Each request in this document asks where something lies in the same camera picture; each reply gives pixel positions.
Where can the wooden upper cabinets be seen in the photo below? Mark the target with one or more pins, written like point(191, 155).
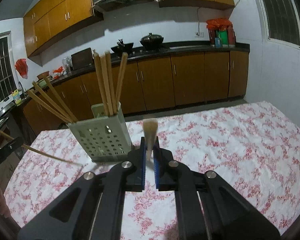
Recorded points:
point(49, 21)

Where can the black wok with lid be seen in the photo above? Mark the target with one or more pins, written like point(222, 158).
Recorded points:
point(152, 41)

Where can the yellow detergent bottle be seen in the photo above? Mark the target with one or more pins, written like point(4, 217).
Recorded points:
point(16, 97)

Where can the orange plastic bag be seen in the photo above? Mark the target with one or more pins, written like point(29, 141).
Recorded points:
point(57, 73)

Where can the wooden chopstick group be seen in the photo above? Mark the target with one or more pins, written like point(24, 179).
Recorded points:
point(150, 128)
point(110, 81)
point(120, 77)

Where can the right barred window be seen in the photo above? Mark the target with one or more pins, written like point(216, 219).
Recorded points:
point(282, 19)

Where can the wooden lower cabinets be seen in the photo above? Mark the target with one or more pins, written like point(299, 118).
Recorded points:
point(153, 84)

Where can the red-brown basin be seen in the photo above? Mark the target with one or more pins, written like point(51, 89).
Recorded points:
point(43, 75)

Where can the green perforated utensil holder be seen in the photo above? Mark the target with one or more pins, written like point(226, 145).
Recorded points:
point(104, 138)

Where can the left barred window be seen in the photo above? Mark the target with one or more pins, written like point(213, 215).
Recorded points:
point(7, 82)

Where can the black wok left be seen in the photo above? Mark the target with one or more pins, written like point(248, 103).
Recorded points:
point(122, 47)

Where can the wooden cabinets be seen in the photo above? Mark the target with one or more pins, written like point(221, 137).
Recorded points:
point(49, 21)
point(153, 84)

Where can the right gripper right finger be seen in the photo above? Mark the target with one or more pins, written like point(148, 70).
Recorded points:
point(207, 207)

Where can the red plastic bag on wall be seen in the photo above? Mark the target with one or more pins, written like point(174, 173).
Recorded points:
point(22, 68)

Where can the green bottle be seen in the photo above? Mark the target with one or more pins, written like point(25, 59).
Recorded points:
point(223, 34)

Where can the floral pink tablecloth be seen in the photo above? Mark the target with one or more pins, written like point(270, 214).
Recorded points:
point(254, 147)

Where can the green basin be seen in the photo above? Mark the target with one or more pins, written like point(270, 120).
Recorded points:
point(42, 83)

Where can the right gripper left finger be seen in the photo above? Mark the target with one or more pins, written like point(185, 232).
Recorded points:
point(92, 207)

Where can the barred window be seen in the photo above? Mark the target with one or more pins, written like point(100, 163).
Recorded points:
point(7, 82)
point(282, 19)

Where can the red bag over bottles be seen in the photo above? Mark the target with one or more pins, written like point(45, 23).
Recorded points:
point(218, 24)

